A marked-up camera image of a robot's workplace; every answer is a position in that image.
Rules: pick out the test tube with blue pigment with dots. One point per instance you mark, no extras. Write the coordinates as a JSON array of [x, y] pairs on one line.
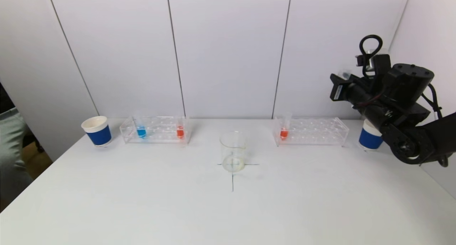
[[141, 132]]

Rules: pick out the clear acrylic test tube rack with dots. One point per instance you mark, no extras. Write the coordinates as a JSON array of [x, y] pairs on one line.
[[160, 134], [313, 134]]

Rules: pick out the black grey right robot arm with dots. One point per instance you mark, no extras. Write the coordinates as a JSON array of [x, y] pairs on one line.
[[409, 84]]

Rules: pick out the seated person in grey trousers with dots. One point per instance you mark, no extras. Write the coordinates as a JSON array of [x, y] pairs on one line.
[[14, 148]]

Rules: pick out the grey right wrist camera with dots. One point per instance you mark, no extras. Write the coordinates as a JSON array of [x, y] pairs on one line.
[[381, 65]]

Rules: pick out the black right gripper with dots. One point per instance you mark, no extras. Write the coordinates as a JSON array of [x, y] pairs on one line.
[[337, 90]]

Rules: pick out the black office chair base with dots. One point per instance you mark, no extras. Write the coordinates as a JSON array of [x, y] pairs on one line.
[[35, 145]]

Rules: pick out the clear glass beaker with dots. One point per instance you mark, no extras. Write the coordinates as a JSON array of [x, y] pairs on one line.
[[233, 164]]

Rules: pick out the test tube with red pigment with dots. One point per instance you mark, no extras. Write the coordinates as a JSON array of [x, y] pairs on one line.
[[180, 132], [284, 133]]

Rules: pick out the blue white paper cup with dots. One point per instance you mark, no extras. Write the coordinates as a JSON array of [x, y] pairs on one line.
[[368, 139], [99, 136]]

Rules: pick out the test tube with yellow pigment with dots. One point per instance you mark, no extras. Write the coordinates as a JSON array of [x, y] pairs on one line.
[[345, 74]]

